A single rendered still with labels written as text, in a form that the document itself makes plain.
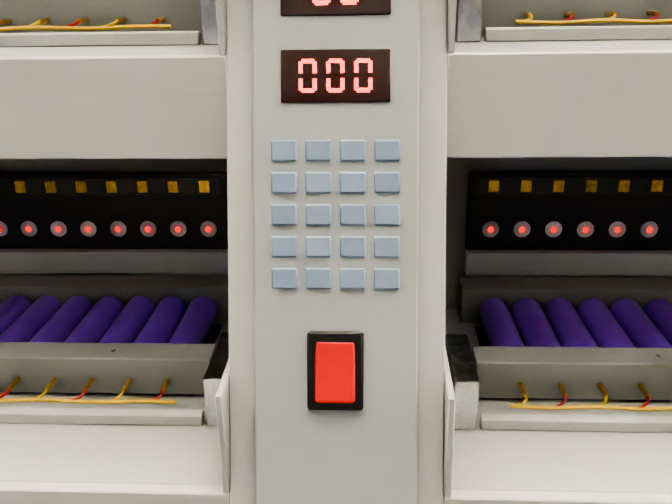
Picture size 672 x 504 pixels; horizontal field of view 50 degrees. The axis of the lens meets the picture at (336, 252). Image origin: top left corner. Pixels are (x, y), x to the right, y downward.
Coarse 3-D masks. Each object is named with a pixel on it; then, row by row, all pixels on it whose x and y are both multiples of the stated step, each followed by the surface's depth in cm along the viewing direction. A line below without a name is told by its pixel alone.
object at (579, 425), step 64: (512, 192) 46; (576, 192) 46; (640, 192) 46; (512, 256) 48; (576, 256) 47; (640, 256) 47; (448, 320) 47; (512, 320) 43; (576, 320) 43; (640, 320) 42; (448, 384) 31; (512, 384) 38; (576, 384) 38; (640, 384) 37; (448, 448) 30; (512, 448) 35; (576, 448) 34; (640, 448) 34
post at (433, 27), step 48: (240, 0) 31; (432, 0) 30; (240, 48) 31; (432, 48) 30; (240, 96) 31; (432, 96) 30; (240, 144) 31; (432, 144) 31; (240, 192) 31; (432, 192) 31; (240, 240) 31; (432, 240) 31; (240, 288) 31; (432, 288) 31; (240, 336) 31; (432, 336) 31; (240, 384) 32; (432, 384) 31; (240, 432) 32; (432, 432) 31; (240, 480) 32; (432, 480) 31
